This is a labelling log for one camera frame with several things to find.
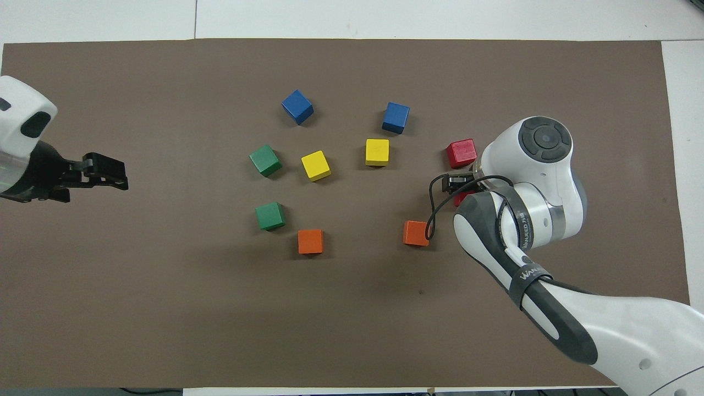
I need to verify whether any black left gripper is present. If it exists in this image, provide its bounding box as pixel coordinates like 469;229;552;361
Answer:
0;140;129;204

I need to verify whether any green wooden block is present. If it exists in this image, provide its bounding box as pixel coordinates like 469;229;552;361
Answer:
249;144;283;178
255;202;287;231

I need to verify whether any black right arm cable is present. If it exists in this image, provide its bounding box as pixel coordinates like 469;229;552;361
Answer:
425;173;523;254

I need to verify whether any blue wooden block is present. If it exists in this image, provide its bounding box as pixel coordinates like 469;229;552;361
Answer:
382;102;411;135
282;89;315;126

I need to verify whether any brown table mat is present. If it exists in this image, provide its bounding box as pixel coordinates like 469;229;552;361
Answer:
0;38;691;388

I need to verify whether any orange wooden block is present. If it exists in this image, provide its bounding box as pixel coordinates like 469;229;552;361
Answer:
298;229;325;255
403;220;431;247

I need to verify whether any yellow wooden block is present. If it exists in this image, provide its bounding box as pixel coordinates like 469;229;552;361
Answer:
365;139;390;167
301;150;332;182

